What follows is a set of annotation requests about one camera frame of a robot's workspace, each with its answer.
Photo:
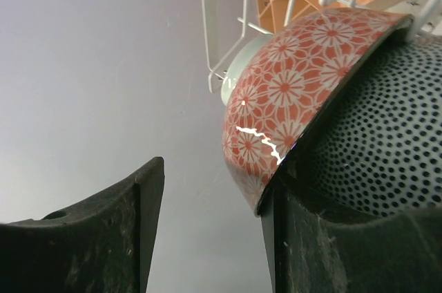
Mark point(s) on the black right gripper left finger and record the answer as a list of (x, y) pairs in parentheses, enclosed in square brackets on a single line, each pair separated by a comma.
[(101, 244)]

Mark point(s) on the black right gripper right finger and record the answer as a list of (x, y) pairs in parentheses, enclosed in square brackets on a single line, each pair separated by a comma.
[(314, 244)]

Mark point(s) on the grey dotted red-rim bowl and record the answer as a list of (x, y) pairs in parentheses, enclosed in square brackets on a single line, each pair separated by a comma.
[(379, 152)]

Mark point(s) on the red flower black-inside bowl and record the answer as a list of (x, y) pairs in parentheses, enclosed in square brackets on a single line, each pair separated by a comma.
[(288, 81)]

